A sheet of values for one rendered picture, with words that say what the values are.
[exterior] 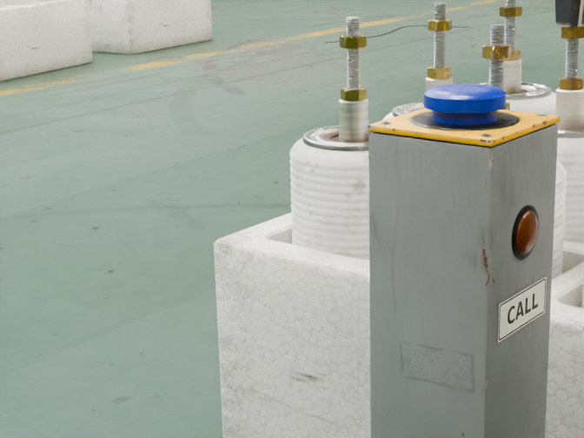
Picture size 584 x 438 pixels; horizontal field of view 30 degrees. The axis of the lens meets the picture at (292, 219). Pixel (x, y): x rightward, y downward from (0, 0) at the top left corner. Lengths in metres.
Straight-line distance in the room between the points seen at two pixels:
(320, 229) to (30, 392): 0.36
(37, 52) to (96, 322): 1.88
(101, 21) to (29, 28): 0.43
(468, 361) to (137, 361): 0.57
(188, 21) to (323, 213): 2.73
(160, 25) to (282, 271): 2.64
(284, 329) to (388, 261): 0.25
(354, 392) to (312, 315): 0.06
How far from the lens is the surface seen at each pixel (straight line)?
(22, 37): 2.95
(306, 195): 0.79
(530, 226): 0.54
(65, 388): 1.03
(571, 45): 0.84
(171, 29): 3.42
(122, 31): 3.30
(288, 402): 0.82
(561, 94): 0.84
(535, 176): 0.55
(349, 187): 0.77
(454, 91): 0.54
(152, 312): 1.19
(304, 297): 0.77
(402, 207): 0.54
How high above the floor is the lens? 0.42
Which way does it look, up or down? 16 degrees down
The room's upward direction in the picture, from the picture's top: 2 degrees counter-clockwise
